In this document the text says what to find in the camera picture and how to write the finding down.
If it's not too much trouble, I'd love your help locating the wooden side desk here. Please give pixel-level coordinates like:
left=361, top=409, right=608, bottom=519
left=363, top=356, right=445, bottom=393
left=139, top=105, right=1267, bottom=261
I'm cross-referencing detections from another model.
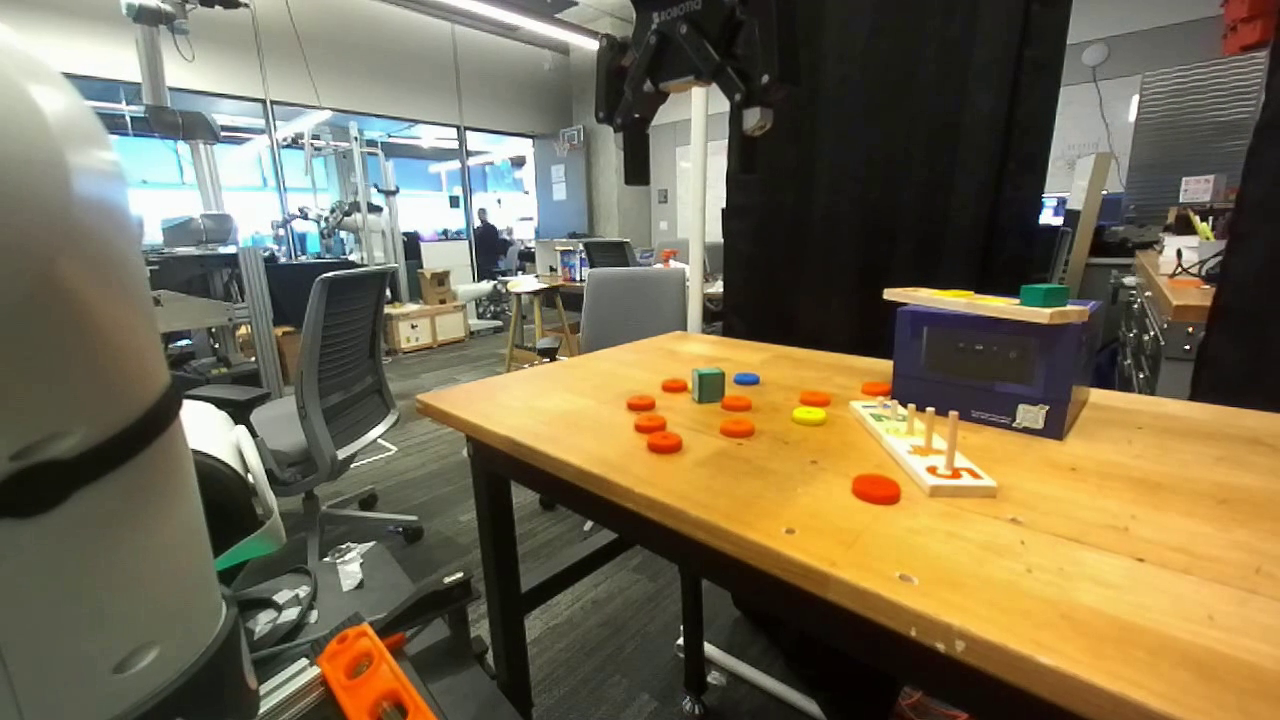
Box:
left=1132, top=242, right=1219, bottom=399

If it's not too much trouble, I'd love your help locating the black table frame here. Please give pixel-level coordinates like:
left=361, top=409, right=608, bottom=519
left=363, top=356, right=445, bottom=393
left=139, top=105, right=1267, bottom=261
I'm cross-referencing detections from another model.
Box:
left=459, top=435, right=832, bottom=720

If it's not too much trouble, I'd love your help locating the gray padded chair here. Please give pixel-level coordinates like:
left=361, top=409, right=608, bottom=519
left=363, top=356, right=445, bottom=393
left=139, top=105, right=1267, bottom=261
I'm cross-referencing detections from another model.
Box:
left=576, top=263, right=693, bottom=359

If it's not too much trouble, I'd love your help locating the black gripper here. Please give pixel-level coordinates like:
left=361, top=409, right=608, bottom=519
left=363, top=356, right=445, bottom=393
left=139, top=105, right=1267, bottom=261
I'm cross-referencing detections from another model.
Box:
left=593, top=0, right=778, bottom=188

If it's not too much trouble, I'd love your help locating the white peg board toy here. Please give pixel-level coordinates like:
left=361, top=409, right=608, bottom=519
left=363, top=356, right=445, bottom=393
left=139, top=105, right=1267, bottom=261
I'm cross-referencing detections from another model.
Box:
left=848, top=393, right=1000, bottom=501

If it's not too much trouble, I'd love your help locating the leaning wooden plank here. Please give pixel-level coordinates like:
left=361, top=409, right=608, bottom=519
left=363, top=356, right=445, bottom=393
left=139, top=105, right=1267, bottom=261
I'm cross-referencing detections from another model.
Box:
left=1061, top=146, right=1122, bottom=299

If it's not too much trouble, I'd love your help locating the ceiling light strip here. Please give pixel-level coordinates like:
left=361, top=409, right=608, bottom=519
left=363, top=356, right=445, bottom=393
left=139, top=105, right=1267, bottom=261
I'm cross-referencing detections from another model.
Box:
left=436, top=0, right=608, bottom=54

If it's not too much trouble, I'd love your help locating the orange plastic tool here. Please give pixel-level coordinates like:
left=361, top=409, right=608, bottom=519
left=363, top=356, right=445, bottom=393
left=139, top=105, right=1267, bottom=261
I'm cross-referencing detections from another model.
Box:
left=315, top=621, right=439, bottom=720

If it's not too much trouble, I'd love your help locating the low wooden cabinet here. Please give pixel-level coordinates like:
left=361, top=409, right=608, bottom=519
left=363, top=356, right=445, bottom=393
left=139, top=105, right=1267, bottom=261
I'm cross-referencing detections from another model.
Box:
left=381, top=295, right=476, bottom=359

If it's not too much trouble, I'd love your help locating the small wooden table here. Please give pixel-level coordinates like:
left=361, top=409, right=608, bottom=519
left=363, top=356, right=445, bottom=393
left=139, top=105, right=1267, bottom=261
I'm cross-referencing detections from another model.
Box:
left=499, top=272, right=571, bottom=371

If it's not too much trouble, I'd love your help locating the gray swivel office chair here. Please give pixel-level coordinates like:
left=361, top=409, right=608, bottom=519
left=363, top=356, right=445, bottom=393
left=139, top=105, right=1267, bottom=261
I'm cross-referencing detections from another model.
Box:
left=244, top=261, right=434, bottom=552

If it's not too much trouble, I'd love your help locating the red cloth object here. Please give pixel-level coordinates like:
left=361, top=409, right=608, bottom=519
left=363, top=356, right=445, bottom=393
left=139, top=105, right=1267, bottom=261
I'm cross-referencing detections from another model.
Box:
left=1215, top=0, right=1280, bottom=59

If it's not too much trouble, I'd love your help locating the white pipe frame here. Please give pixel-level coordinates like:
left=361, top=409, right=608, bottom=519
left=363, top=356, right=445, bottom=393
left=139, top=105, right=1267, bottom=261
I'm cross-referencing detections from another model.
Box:
left=685, top=75, right=712, bottom=336

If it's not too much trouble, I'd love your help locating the green lid on box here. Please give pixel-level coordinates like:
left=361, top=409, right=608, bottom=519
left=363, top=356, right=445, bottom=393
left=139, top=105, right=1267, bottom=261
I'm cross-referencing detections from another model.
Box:
left=1017, top=275, right=1075, bottom=312

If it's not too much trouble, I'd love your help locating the dark blue cardboard box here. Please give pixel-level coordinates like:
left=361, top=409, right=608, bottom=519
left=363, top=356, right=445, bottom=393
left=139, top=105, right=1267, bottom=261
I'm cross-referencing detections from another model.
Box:
left=889, top=291, right=1110, bottom=438

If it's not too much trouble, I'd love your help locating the wooden board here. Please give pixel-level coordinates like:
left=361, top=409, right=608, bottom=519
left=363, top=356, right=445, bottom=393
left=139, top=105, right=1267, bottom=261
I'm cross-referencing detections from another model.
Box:
left=882, top=281, right=1100, bottom=333

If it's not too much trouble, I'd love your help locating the black backdrop curtain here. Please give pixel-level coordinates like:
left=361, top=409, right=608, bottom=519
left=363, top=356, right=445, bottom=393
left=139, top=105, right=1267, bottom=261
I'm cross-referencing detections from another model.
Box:
left=1188, top=0, right=1280, bottom=411

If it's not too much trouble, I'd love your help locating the large red disc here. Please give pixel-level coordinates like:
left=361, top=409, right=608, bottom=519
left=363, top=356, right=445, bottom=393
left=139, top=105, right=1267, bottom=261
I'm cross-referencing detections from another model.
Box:
left=848, top=468, right=903, bottom=507

